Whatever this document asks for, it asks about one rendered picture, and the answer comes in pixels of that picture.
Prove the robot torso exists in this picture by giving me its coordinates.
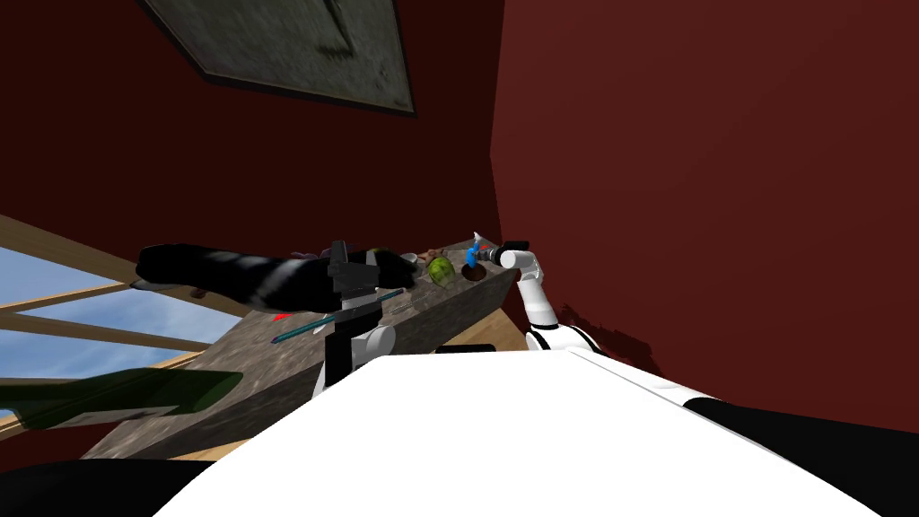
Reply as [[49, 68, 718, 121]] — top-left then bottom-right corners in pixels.
[[153, 344, 886, 517]]

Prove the dark green flat object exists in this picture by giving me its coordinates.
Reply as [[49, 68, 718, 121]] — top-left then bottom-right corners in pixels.
[[0, 367, 245, 433]]

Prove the grey picture dark frame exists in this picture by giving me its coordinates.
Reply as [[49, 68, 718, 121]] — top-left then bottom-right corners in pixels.
[[135, 0, 419, 119]]

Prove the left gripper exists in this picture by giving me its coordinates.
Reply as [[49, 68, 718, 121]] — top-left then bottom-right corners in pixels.
[[327, 240, 381, 299]]

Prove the teal pencil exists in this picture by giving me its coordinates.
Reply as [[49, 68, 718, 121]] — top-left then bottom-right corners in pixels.
[[270, 288, 406, 346]]

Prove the grey stone table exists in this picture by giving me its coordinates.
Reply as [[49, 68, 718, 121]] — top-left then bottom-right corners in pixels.
[[78, 236, 521, 461]]

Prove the wooden frame window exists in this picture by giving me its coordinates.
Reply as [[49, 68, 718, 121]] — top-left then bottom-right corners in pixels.
[[0, 214, 249, 441]]

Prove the green round fruit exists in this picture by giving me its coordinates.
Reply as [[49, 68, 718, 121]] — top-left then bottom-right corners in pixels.
[[426, 256, 457, 289]]

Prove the black glossy elongated object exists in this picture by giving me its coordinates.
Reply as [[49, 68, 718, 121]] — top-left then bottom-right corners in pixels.
[[135, 243, 419, 314]]

